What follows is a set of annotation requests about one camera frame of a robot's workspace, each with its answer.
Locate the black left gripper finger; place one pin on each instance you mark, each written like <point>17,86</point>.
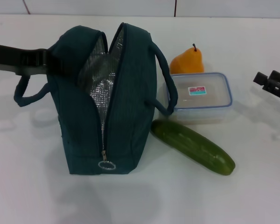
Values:
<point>60,64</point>

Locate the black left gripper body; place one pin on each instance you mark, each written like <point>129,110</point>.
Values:
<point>18,58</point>

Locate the clear plastic blue-rimmed food container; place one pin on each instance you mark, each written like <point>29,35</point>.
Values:
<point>200,100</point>

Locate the orange yellow pear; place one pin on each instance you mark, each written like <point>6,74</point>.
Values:
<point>189,61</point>

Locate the dark teal insulated lunch bag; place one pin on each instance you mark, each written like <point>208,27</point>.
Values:
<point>130,98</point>

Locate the green cucumber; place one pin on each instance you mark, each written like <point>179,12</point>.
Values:
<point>193,147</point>

